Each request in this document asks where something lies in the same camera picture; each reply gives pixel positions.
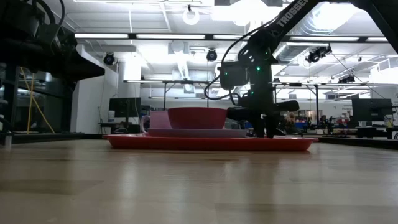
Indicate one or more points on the ceiling light strip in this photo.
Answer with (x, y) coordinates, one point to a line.
(326, 39)
(171, 36)
(102, 35)
(376, 39)
(230, 37)

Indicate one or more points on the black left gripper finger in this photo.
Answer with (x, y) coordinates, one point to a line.
(77, 67)

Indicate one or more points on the person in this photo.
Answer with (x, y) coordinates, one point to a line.
(323, 119)
(289, 119)

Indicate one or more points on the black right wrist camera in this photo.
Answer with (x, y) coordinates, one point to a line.
(233, 76)

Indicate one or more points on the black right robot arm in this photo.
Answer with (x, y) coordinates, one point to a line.
(292, 12)

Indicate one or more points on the lavender plastic plate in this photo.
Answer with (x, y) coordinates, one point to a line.
(217, 133)

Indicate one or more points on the white container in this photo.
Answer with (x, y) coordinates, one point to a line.
(111, 116)

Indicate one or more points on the black ceiling camera cluster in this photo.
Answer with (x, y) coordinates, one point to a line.
(317, 53)

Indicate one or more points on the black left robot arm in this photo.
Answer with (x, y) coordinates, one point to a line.
(18, 59)

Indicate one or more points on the magenta plastic bowl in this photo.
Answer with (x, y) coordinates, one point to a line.
(199, 118)

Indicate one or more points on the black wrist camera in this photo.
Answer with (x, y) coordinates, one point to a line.
(21, 18)
(233, 76)

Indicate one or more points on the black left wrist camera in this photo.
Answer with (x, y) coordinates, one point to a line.
(21, 18)

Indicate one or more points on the silver post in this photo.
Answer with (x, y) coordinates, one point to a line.
(7, 140)

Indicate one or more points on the pink plastic cup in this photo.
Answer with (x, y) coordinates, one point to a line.
(158, 121)

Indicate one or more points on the black computer monitor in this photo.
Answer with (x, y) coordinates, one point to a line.
(124, 107)
(371, 110)

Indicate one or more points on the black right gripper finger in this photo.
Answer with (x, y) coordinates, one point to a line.
(259, 127)
(272, 126)

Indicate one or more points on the dark background desk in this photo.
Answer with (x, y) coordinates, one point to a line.
(376, 132)

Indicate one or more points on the red plastic tray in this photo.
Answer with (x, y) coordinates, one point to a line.
(202, 143)

